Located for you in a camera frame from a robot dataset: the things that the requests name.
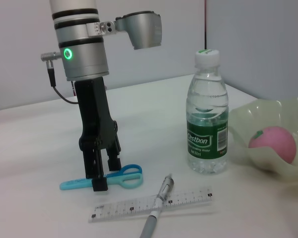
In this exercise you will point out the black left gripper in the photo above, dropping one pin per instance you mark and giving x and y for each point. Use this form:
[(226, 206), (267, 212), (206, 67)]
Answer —
[(94, 111)]

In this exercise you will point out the blue scissors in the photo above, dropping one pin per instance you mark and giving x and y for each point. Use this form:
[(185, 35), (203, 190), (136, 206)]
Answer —
[(77, 184)]

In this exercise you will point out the green label water bottle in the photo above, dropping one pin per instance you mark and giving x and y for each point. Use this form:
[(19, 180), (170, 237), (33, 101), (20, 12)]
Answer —
[(206, 141)]

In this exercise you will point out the pink toy peach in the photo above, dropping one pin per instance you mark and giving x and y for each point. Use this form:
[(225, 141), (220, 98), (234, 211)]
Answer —
[(273, 143)]

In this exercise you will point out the clear grey ballpoint pen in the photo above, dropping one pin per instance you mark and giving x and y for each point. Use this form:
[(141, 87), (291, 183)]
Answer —
[(149, 225)]

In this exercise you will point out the transparent plastic ruler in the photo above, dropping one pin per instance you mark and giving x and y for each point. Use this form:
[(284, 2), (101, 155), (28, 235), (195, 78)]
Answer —
[(188, 197)]

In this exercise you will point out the translucent green fruit bowl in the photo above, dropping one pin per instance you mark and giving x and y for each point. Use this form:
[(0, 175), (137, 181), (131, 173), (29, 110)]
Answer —
[(263, 116)]

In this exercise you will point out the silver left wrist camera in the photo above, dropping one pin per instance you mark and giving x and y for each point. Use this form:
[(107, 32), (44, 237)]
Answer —
[(144, 29)]

